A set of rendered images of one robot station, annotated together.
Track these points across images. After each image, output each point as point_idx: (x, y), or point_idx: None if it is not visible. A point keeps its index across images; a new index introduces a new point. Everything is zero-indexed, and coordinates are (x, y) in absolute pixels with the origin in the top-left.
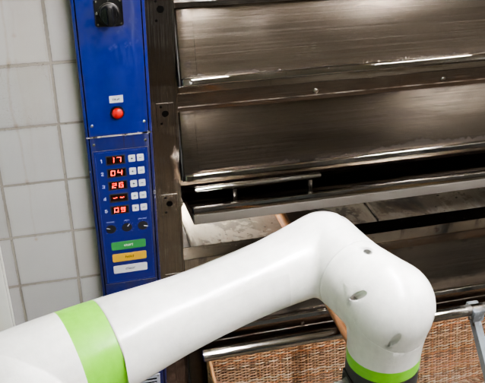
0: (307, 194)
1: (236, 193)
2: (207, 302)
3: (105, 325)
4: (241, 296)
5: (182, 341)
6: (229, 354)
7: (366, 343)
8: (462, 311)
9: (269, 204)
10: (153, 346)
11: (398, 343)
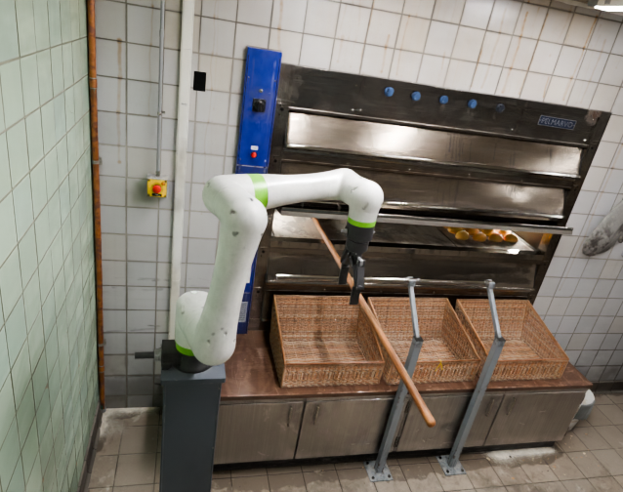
0: (337, 211)
1: (303, 205)
2: (299, 183)
3: (263, 179)
4: (311, 184)
5: (288, 193)
6: (289, 277)
7: (355, 208)
8: (404, 279)
9: (318, 212)
10: (278, 190)
11: (367, 207)
